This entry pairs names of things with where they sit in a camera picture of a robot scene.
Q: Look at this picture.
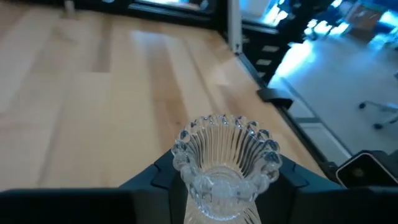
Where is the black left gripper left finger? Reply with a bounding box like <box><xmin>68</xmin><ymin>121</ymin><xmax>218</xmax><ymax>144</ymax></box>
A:
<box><xmin>0</xmin><ymin>151</ymin><xmax>187</xmax><ymax>224</ymax></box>

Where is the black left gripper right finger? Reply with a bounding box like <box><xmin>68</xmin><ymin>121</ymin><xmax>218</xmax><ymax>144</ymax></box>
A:
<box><xmin>254</xmin><ymin>155</ymin><xmax>398</xmax><ymax>224</ymax></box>

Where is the clear ribbed glass candle holder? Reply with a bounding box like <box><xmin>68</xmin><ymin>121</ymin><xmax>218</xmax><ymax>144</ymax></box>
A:
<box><xmin>170</xmin><ymin>114</ymin><xmax>283</xmax><ymax>224</ymax></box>

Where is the office chair castor base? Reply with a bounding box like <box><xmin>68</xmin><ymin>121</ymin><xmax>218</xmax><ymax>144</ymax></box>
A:
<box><xmin>358</xmin><ymin>99</ymin><xmax>398</xmax><ymax>131</ymax></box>

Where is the black table edge clip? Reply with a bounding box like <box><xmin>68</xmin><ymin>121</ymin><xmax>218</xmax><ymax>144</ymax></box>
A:
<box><xmin>256</xmin><ymin>88</ymin><xmax>294</xmax><ymax>110</ymax></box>

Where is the black camera with white rim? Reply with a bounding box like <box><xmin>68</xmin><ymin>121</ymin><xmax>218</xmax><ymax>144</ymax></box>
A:
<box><xmin>335</xmin><ymin>151</ymin><xmax>398</xmax><ymax>189</ymax></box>

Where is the white metal post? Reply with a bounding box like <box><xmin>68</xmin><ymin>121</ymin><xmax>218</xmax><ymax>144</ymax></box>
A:
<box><xmin>226</xmin><ymin>0</ymin><xmax>244</xmax><ymax>54</ymax></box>

